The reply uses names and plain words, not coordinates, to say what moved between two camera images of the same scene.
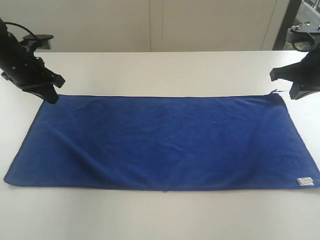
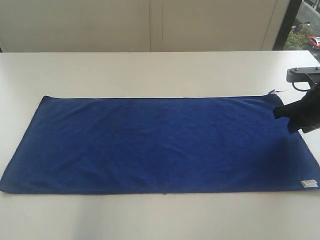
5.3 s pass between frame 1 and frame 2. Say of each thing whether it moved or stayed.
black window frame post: stayed
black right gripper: moved
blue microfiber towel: stayed
